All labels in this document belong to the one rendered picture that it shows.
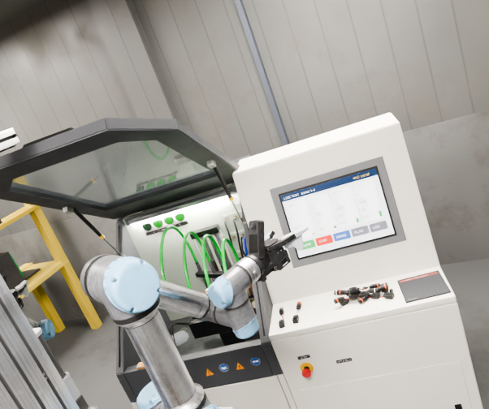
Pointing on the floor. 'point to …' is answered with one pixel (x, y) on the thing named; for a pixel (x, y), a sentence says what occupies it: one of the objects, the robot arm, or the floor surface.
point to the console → (382, 398)
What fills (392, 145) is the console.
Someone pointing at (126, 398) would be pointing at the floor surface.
